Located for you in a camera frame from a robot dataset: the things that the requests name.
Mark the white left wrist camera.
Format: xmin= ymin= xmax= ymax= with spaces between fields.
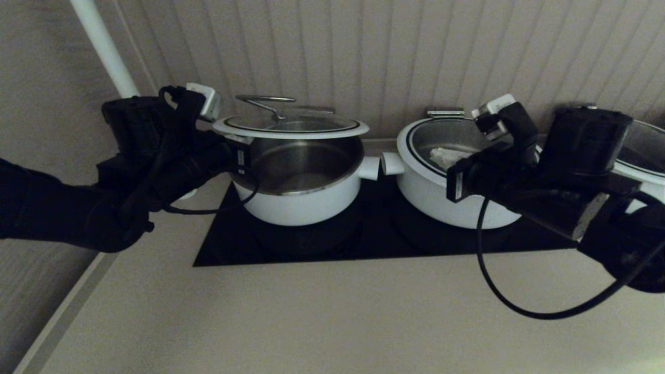
xmin=186 ymin=83 xmax=222 ymax=121

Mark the white round cooking pot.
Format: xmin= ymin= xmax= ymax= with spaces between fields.
xmin=229 ymin=132 xmax=380 ymax=227
xmin=380 ymin=118 xmax=523 ymax=230
xmin=613 ymin=118 xmax=665 ymax=215

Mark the black camera cable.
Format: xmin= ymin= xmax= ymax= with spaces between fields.
xmin=476 ymin=195 xmax=665 ymax=319
xmin=164 ymin=177 xmax=260 ymax=215

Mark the white slanted metal pole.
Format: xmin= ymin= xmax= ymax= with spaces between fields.
xmin=70 ymin=0 xmax=200 ymax=201

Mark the black right camera cable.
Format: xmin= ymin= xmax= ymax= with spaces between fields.
xmin=476 ymin=195 xmax=665 ymax=319

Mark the black left camera cable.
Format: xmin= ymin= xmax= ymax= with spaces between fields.
xmin=164 ymin=177 xmax=260 ymax=215

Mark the wide black glass cooktop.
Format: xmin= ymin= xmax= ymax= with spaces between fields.
xmin=193 ymin=174 xmax=580 ymax=267

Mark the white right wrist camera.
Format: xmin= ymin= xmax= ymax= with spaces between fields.
xmin=472 ymin=94 xmax=517 ymax=130

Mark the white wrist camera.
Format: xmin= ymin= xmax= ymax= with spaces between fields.
xmin=472 ymin=94 xmax=517 ymax=130
xmin=186 ymin=83 xmax=222 ymax=121

